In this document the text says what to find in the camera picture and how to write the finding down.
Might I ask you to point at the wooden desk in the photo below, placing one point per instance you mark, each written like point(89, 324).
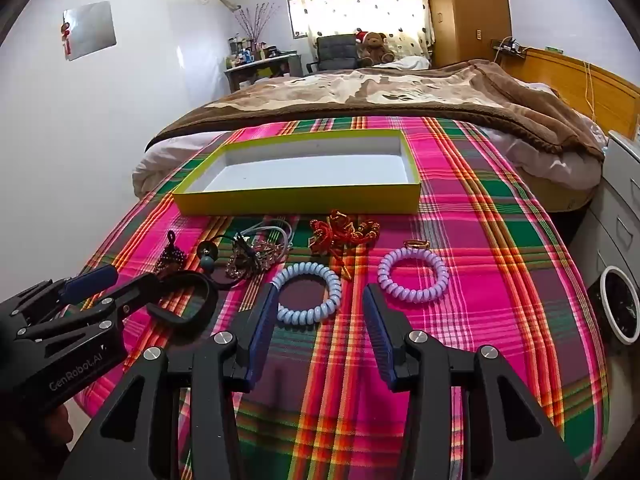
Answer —
point(265, 65)

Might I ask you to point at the white rimmed round bin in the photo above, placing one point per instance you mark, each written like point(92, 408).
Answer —
point(602, 305)

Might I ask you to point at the dark grey chair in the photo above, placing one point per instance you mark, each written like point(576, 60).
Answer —
point(335, 50)

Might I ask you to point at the red wall ornament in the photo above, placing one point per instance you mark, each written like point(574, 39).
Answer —
point(66, 37)

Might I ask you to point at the brown beaded ornament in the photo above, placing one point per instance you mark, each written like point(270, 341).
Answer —
point(171, 255)

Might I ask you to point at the gold pearl hair clip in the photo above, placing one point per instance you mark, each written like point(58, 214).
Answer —
point(245, 262)

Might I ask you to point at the patterned curtain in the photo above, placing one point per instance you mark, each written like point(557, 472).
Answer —
point(380, 0)

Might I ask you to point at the brown patterned blanket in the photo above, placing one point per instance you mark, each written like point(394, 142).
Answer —
point(450, 92)

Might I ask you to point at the person's left hand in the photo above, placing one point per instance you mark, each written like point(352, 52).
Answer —
point(57, 425)

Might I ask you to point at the silver wall sheet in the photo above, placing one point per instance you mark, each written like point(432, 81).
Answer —
point(92, 30)

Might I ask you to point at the thin white hair band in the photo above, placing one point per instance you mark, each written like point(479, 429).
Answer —
point(285, 232)

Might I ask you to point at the window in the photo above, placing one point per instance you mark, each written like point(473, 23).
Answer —
point(296, 17)

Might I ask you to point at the pink green plaid blanket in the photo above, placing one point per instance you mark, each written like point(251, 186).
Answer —
point(475, 270)

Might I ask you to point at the white pillow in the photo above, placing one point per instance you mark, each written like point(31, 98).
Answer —
point(412, 62)

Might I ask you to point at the red gold knot ornament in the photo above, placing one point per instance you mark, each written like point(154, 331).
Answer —
point(365, 232)
point(340, 219)

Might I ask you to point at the wooden wardrobe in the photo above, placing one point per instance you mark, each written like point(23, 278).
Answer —
point(470, 5)

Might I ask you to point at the black wristband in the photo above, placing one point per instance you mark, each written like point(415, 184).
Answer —
point(207, 305)

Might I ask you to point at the brown teddy bear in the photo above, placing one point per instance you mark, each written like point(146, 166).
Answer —
point(374, 47)

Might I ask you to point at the vase of pink branches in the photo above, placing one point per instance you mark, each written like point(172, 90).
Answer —
point(257, 22)

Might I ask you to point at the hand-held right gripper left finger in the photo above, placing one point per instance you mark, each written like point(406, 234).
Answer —
point(265, 320)

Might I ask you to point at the wooden headboard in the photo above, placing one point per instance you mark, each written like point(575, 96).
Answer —
point(555, 70)

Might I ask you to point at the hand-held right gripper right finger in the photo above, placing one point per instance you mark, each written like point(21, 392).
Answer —
point(377, 330)

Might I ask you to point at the power strip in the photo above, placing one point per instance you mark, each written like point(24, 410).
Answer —
point(510, 46)

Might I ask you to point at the yellow-green cardboard box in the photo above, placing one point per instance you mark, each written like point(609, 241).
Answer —
point(300, 197)

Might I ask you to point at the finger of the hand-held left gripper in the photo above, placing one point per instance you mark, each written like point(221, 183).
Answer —
point(92, 280)
point(130, 297)

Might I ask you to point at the bottles on desk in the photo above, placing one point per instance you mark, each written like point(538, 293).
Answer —
point(242, 52)

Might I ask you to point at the white nightstand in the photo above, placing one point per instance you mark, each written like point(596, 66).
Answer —
point(620, 200)

